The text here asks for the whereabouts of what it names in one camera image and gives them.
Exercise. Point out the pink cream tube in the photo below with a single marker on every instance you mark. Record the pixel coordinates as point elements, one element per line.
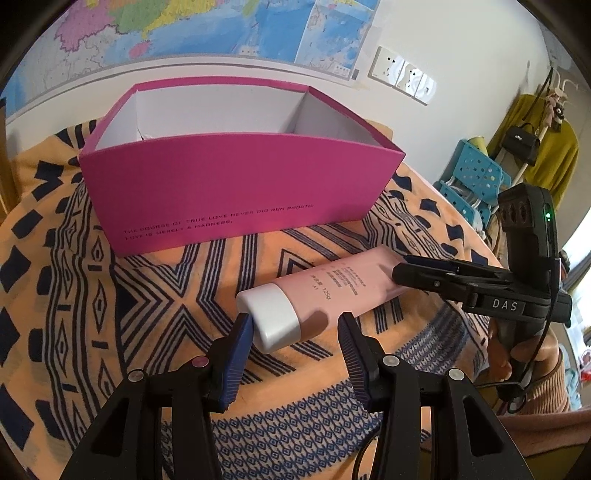
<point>332,286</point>

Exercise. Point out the yellow green bottle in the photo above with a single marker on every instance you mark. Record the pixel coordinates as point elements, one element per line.
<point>479,144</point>

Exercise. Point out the yellow coat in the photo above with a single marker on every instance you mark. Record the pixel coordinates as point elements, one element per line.
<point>554,157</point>

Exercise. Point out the plush hanging charm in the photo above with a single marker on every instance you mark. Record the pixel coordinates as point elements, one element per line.
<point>555,110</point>

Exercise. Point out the colourful wall map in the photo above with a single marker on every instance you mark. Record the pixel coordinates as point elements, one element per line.
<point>207,27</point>

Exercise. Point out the white wall socket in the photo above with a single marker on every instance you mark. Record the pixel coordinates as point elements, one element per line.
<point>383,64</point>
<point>425,86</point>
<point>405,76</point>

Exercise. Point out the person's right forearm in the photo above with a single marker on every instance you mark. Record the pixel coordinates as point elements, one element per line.
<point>545,429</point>

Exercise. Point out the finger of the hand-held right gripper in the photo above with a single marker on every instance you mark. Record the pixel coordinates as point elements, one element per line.
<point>461,268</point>
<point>425,279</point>

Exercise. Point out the person's right hand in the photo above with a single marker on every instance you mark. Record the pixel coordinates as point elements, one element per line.
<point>526,353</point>

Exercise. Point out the orange patterned blanket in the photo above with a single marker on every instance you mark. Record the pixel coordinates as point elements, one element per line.
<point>138,323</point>

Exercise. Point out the white coat rack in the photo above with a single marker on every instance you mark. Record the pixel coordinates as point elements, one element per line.
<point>565,85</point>

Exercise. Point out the window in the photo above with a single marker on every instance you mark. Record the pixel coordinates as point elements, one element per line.
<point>579,258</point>

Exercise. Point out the wooden headboard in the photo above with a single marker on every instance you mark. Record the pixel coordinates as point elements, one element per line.
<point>8,161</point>

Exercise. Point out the black handbag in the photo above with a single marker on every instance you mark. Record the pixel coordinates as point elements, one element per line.
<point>519,143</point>

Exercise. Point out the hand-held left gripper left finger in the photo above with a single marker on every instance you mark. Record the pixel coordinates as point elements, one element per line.
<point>238,364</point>

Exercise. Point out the pink cardboard box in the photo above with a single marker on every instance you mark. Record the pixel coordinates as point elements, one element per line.
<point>231,184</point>

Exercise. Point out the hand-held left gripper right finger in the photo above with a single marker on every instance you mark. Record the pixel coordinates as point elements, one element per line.
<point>353,367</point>

